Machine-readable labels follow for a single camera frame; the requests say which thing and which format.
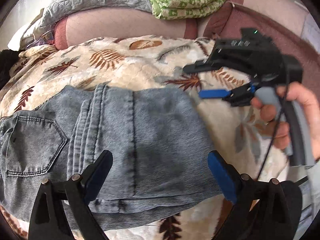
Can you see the white pillow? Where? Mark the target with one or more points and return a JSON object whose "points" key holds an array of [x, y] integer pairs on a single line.
{"points": [[17, 40]]}

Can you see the leaf-print cream blanket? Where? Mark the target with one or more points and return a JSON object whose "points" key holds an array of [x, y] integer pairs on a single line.
{"points": [[112, 55]]}

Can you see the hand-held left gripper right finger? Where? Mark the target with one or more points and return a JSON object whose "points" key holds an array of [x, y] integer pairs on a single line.
{"points": [[222, 175]]}

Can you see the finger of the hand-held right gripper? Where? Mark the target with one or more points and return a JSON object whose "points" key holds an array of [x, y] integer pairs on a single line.
{"points": [[197, 67], [212, 93]]}

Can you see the grey-blue denim pants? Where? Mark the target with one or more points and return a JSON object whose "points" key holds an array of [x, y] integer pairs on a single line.
{"points": [[150, 130]]}

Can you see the purple patterned item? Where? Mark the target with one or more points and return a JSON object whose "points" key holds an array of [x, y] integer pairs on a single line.
{"points": [[42, 38]]}

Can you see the pink bolster cushion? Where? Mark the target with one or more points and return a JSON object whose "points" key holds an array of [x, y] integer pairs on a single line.
{"points": [[125, 25]]}

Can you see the dark cloth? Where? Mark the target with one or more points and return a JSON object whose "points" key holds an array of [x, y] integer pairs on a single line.
{"points": [[7, 65]]}

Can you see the pale printed cloth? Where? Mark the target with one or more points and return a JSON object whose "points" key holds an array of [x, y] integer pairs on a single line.
{"points": [[310, 30]]}

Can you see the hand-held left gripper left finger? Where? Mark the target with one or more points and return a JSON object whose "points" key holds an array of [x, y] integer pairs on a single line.
{"points": [[98, 172]]}

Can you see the person's right hand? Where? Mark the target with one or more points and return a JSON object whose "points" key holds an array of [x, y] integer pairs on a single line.
{"points": [[310, 110]]}

